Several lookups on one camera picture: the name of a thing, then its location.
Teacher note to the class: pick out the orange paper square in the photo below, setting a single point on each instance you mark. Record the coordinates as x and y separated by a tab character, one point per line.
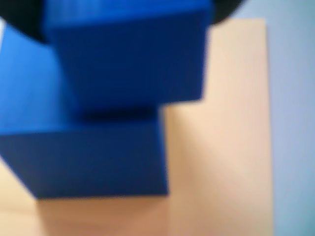
221	123

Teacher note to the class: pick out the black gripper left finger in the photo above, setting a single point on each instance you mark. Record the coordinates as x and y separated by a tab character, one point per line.
22	17

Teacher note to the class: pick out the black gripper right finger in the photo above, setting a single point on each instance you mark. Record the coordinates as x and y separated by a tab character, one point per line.
226	9

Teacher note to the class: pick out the medium blue cube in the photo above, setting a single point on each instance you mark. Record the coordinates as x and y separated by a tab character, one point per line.
86	162

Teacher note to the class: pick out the small blue cube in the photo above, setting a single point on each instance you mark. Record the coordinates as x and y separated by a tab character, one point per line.
133	61

